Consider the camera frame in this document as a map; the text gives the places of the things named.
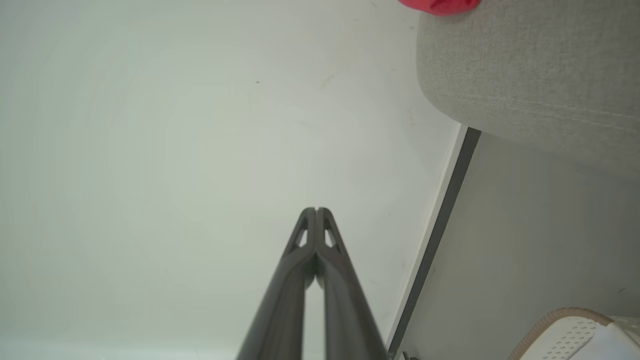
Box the red cloth garment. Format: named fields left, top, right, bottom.
left=397, top=0, right=482, bottom=17

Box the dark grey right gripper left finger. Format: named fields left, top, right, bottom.
left=236, top=207, right=317, bottom=360

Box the dark grey baseboard strip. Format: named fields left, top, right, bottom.
left=387, top=127, right=482, bottom=357

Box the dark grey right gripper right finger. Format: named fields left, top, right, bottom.
left=316, top=207, right=389, bottom=360

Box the white cloth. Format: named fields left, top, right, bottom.
left=582, top=321, right=640, bottom=360

